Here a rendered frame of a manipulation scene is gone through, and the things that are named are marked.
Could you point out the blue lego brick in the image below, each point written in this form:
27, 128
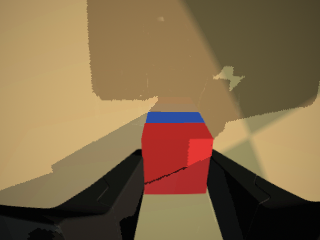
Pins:
174, 117

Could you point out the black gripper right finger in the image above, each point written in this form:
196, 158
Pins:
248, 207

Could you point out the red block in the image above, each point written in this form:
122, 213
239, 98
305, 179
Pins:
176, 158

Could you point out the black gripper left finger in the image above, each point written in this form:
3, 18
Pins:
107, 210

